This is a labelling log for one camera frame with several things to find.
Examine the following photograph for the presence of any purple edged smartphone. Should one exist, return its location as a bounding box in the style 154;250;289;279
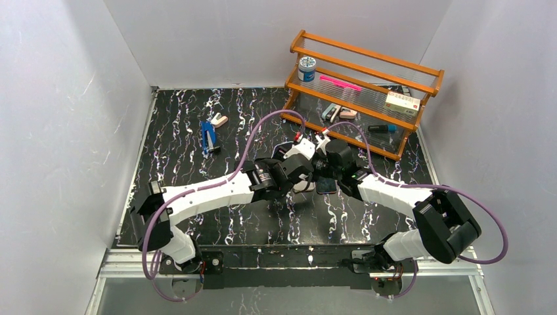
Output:
316;177;338;194

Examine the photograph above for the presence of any beige pink phone case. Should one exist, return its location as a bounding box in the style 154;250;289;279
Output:
293;180;315;193

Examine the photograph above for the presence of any phone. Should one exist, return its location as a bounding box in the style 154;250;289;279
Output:
271;141;295;161

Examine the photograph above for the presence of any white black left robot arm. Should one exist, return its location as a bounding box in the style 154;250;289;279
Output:
129;153;314;264

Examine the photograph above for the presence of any black arm mounting base bar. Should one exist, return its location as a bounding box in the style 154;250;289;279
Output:
201;245;405;289

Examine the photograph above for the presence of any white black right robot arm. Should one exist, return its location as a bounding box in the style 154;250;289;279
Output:
312;137;481;266

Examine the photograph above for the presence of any light blue small stapler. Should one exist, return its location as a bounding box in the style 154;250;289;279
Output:
321;103;341;122

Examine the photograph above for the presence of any black blue marker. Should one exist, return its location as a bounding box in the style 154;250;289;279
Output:
367;124;397;133

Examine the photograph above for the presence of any orange wooden shelf rack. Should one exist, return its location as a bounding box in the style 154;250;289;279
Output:
284;30;445;161

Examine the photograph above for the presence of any pink pen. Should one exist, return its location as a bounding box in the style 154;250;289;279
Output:
320;75;362;92

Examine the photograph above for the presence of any small pink white stapler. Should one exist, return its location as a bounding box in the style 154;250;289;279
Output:
210;113;229;129

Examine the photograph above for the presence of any white blue labelled jar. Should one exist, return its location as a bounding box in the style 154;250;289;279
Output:
298;56;317;82

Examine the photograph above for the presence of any white red cardboard box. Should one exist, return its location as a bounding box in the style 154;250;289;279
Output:
384;91;420;117

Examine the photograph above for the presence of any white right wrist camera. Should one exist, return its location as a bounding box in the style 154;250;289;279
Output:
315;128;330;155

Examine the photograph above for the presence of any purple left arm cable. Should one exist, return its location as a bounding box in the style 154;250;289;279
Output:
141;109;307;303

